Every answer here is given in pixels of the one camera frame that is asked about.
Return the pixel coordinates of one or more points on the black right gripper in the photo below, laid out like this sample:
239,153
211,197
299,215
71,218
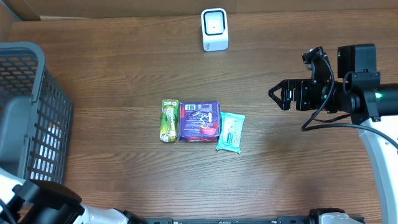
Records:
286,87

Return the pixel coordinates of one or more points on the teal wet wipes pack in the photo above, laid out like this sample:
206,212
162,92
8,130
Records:
231,131

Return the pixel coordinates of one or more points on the purple sanitary pad pack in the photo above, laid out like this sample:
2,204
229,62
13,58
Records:
200,121

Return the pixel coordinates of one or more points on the green yellow snack pouch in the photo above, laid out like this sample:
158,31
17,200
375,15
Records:
169,120

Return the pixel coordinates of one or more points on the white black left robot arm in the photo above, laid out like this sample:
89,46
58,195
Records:
39,201

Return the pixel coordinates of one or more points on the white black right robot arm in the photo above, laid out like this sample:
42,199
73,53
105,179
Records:
352,97

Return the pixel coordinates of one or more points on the white barcode scanner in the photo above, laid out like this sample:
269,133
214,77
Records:
214,28

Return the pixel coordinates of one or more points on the dark grey plastic basket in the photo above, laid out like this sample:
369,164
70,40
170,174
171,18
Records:
36,115

